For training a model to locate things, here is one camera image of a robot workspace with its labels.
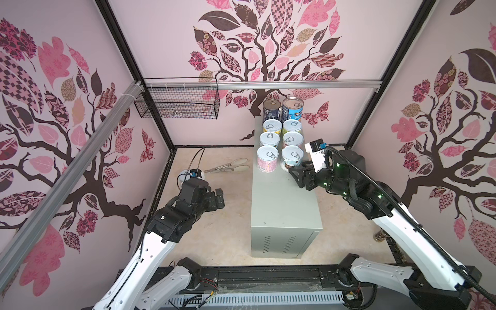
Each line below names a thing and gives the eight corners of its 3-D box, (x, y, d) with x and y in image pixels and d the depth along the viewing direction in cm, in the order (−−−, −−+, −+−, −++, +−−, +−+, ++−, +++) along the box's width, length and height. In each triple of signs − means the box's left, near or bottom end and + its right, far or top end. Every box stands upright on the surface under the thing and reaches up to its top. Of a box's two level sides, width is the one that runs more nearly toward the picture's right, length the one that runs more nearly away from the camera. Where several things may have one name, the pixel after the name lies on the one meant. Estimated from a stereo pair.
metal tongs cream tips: (205, 174, 109) (204, 172, 107) (205, 163, 114) (204, 161, 112) (249, 170, 111) (249, 167, 109) (247, 159, 116) (247, 157, 115)
